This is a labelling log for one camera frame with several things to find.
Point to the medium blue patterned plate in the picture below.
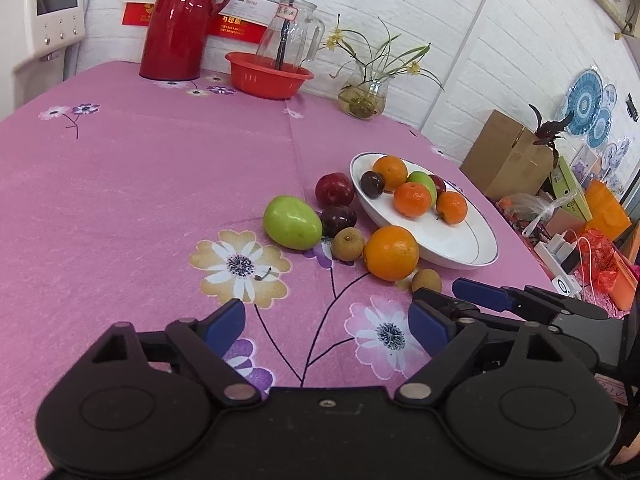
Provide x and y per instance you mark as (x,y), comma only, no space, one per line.
(601,124)

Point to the small green apple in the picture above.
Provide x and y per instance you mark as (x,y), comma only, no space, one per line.
(424,182)

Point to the green box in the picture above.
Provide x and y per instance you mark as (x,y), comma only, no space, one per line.
(570,190)

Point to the white water dispenser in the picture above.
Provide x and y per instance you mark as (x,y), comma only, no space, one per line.
(55,10)

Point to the large orange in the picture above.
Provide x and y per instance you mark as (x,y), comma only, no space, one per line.
(391,172)
(391,252)

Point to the orange plastic basket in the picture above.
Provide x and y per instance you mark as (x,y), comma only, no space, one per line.
(625,275)

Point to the red patterned cloth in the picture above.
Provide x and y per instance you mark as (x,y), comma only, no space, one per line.
(515,230)

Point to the yellow flowering plant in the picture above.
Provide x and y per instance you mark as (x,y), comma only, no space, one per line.
(336,40)

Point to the glass vase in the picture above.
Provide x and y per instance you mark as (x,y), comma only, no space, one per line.
(362,100)

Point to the orange bag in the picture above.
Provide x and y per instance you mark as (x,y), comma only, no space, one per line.
(605,210)

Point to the orange tangerine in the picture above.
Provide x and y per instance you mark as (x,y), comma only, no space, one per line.
(451,207)
(412,200)

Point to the red plastic bag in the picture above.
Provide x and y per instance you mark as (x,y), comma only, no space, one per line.
(595,255)

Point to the pink floral tablecloth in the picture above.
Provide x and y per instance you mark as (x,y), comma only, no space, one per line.
(125,185)

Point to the large blue patterned plate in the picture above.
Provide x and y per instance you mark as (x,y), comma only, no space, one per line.
(584,102)

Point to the clear plastic bag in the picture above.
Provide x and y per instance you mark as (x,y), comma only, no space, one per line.
(525,207)

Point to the dark red leaf plant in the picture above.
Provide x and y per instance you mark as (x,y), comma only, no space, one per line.
(547,130)

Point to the red plastic basin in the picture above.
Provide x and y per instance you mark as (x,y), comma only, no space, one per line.
(265,82)

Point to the cardboard box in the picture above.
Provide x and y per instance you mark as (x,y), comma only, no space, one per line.
(505,160)

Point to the brown kiwi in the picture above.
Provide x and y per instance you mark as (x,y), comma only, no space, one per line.
(426,280)
(347,244)

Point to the dark purple plum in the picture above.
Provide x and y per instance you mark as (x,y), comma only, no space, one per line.
(340,219)
(372,184)

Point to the large green apple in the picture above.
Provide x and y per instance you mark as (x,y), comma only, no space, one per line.
(291,222)

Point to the white plate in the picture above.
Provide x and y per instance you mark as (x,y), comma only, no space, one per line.
(450,245)

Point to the small blue patterned plate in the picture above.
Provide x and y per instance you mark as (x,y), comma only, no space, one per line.
(609,96)

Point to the white round charger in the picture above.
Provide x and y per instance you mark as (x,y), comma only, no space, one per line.
(567,286)

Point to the red apple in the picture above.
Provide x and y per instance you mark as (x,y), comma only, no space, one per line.
(439,185)
(334,190)

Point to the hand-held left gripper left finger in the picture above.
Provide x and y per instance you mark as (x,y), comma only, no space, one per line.
(225,325)

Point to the person's right hand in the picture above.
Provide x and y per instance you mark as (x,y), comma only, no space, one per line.
(629,454)

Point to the glass pitcher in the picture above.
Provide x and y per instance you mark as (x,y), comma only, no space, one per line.
(295,35)

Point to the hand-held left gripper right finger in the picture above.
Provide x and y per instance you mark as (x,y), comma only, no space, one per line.
(430,330)

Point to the wall poster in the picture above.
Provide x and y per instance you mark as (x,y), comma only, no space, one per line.
(240,10)

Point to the pink box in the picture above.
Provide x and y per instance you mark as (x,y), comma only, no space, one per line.
(565,222)

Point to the black stick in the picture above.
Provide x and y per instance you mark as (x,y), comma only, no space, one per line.
(284,40)

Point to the red thermos jug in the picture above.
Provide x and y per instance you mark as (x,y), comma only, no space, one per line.
(172,25)

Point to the white power strip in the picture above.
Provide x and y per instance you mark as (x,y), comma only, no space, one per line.
(557,255)

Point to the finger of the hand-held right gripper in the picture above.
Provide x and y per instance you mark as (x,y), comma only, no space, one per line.
(445,302)
(480,292)

